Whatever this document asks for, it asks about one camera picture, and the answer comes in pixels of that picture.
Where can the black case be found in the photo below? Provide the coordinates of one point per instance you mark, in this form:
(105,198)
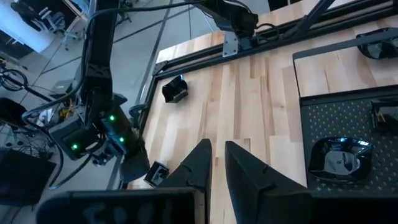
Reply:
(25,177)

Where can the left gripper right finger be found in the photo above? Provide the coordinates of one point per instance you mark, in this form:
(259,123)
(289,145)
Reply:
(248,193)

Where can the white table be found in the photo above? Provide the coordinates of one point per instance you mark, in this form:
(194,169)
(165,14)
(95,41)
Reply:
(18,34)

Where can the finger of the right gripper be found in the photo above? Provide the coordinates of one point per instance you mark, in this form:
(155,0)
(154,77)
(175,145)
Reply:
(133,166)

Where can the silver metal bracket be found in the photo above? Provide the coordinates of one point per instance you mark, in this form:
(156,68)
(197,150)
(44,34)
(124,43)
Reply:
(230,45)

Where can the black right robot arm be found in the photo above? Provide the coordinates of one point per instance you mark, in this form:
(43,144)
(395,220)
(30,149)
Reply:
(99,46)

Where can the black small square mini plate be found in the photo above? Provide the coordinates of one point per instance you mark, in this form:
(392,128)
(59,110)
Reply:
(157,175)

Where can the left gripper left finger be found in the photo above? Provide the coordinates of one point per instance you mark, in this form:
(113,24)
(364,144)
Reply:
(196,174)

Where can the black round stool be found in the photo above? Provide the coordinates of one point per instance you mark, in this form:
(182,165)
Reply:
(11,112)

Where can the grey office chair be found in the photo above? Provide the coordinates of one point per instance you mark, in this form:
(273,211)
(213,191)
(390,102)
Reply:
(56,21)

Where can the black perforated metal tray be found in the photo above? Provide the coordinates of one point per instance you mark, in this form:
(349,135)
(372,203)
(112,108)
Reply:
(326,124)

